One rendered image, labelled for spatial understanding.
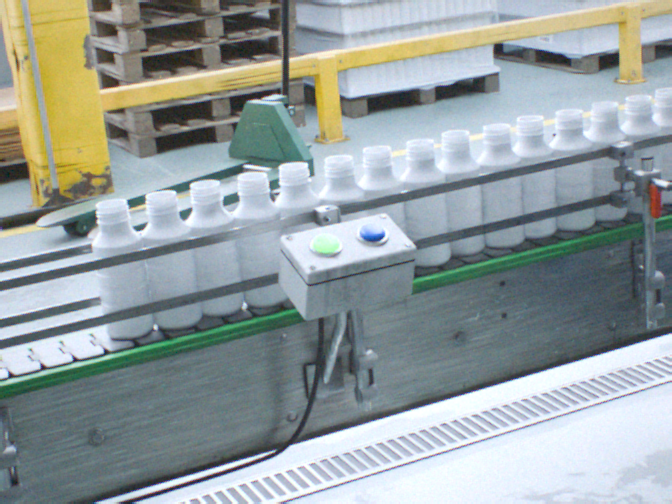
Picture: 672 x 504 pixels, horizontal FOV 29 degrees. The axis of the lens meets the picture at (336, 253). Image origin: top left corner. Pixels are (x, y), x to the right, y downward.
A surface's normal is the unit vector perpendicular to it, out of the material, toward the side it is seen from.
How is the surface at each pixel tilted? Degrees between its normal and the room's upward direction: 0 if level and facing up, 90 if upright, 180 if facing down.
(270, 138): 90
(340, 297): 110
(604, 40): 90
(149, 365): 90
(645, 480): 0
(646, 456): 0
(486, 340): 90
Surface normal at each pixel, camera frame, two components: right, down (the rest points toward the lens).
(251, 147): -0.69, 0.28
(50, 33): 0.44, 0.23
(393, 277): 0.44, 0.54
